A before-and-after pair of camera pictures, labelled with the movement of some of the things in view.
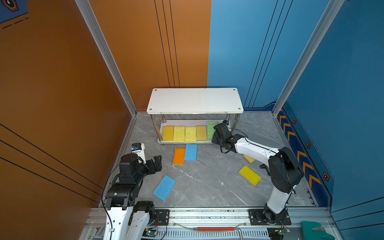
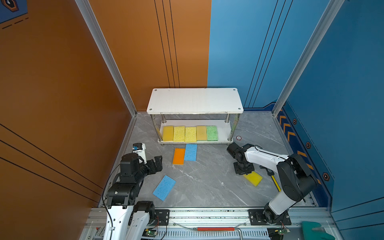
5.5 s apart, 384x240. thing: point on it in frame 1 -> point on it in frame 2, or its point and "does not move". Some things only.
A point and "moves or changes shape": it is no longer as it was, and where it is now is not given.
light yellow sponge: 179,133 does not move
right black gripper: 213,140 -> 249,169
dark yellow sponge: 201,133 does not move
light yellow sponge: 190,134 does not move
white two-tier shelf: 191,107 does not move
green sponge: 210,130 moves or changes shape
